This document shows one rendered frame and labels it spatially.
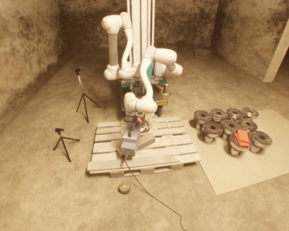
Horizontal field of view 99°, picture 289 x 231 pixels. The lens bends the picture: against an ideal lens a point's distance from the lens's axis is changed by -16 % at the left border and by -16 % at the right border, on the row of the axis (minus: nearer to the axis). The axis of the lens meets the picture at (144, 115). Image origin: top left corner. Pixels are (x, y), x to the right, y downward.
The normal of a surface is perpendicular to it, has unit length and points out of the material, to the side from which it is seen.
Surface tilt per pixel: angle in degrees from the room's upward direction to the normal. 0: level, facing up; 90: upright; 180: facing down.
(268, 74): 90
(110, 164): 0
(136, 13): 90
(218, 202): 0
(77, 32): 90
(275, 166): 0
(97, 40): 90
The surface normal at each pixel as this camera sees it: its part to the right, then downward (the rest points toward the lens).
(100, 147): 0.00, -0.79
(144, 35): 0.23, 0.59
